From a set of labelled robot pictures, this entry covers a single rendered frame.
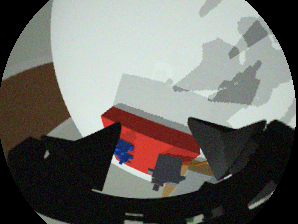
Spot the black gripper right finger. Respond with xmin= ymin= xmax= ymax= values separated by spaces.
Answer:
xmin=188 ymin=116 xmax=267 ymax=181

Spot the red flat deck plate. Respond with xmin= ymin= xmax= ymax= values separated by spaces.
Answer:
xmin=101 ymin=107 xmax=201 ymax=175

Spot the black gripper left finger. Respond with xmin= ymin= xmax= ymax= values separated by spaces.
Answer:
xmin=41 ymin=121 xmax=122 ymax=192

